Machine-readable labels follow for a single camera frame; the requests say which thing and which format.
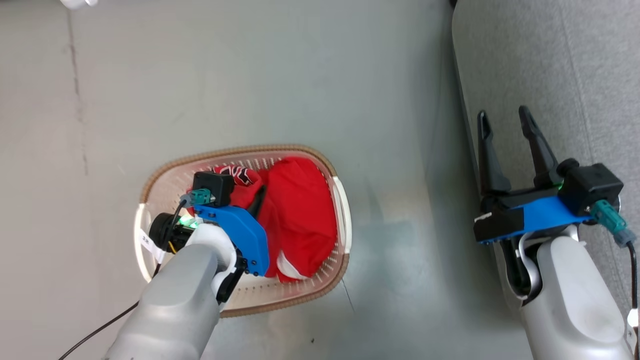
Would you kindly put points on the grey fabric sofa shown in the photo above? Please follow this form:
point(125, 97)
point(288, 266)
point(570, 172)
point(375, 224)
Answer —
point(550, 60)

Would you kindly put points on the white power strip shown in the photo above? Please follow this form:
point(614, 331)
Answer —
point(77, 3)

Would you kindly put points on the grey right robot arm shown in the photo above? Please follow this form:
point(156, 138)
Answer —
point(570, 300)

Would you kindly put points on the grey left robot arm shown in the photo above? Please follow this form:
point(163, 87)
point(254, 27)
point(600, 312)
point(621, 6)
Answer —
point(170, 305)

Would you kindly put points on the red printed garment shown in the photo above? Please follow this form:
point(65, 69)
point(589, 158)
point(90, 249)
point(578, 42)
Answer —
point(300, 210)

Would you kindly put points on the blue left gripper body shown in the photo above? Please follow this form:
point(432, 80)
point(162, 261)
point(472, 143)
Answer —
point(245, 235)

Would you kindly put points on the cream perforated laundry basket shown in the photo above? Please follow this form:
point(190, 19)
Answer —
point(170, 180)

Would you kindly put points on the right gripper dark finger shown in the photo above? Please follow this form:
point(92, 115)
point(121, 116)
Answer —
point(492, 167)
point(544, 157)

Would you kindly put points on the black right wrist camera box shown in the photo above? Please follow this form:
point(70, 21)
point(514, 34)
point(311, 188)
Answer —
point(595, 187)

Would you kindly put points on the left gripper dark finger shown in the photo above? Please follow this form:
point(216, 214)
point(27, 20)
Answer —
point(257, 202)

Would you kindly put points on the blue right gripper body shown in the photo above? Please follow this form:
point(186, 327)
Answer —
point(540, 215)

